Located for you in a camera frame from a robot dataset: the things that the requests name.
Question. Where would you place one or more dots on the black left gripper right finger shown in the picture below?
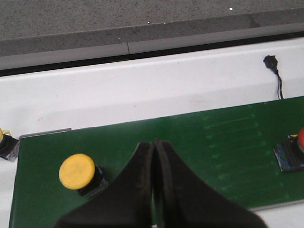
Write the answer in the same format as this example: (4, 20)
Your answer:
(183, 200)

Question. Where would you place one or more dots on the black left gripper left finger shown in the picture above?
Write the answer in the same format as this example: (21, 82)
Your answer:
(125, 203)

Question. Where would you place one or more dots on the yellow mushroom push button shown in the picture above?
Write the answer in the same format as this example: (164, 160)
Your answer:
(80, 173)

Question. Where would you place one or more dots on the green conveyor belt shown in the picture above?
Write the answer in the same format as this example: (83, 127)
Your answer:
(231, 149)

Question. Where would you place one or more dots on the black sensor with cable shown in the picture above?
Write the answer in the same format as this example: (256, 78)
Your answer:
(271, 64)

